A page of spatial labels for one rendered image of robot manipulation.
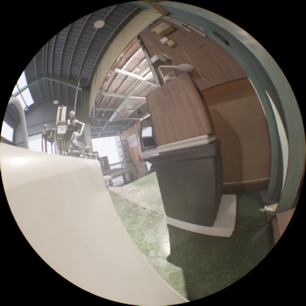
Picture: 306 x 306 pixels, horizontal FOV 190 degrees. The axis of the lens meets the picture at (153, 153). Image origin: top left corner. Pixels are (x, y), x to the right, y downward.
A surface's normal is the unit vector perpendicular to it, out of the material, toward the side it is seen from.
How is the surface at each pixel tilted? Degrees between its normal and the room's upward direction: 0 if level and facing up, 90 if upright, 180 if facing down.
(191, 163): 90
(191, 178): 90
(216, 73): 90
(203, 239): 0
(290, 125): 92
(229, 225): 0
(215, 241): 0
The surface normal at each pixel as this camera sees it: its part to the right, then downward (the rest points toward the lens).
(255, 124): -0.69, 0.18
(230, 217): -0.22, -0.97
